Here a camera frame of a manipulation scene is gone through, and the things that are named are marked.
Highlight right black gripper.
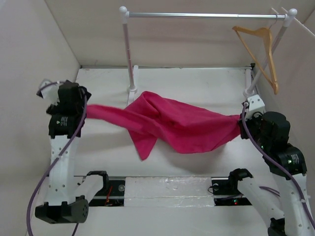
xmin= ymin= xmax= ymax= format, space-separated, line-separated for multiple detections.
xmin=238 ymin=109 xmax=270 ymax=150

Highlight pink trousers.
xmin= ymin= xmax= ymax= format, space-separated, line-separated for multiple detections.
xmin=87 ymin=91 xmax=240 ymax=161

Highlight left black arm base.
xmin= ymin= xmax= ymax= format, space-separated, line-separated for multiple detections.
xmin=89 ymin=179 xmax=126 ymax=207

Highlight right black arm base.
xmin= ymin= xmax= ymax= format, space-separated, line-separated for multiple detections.
xmin=208 ymin=177 xmax=251 ymax=207

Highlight wooden clothes hanger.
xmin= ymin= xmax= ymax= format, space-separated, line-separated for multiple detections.
xmin=232 ymin=26 xmax=279 ymax=95

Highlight white metal clothes rack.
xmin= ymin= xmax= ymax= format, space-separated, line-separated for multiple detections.
xmin=119 ymin=6 xmax=298 ymax=105

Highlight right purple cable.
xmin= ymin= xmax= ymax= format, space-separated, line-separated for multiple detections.
xmin=240 ymin=103 xmax=315 ymax=236

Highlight purple cable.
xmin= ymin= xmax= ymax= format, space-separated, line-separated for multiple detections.
xmin=240 ymin=103 xmax=315 ymax=236
xmin=26 ymin=80 xmax=89 ymax=236

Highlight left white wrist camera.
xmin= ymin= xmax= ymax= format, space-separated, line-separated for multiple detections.
xmin=36 ymin=79 xmax=62 ymax=104

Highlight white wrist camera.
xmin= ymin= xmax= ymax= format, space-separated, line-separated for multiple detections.
xmin=245 ymin=94 xmax=265 ymax=120
xmin=36 ymin=79 xmax=62 ymax=104

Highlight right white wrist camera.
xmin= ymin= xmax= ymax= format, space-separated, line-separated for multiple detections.
xmin=245 ymin=94 xmax=265 ymax=120

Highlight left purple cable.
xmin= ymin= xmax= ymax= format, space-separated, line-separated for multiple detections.
xmin=26 ymin=80 xmax=89 ymax=236

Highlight aluminium table edge rail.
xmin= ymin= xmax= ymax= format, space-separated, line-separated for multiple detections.
xmin=80 ymin=65 xmax=252 ymax=69

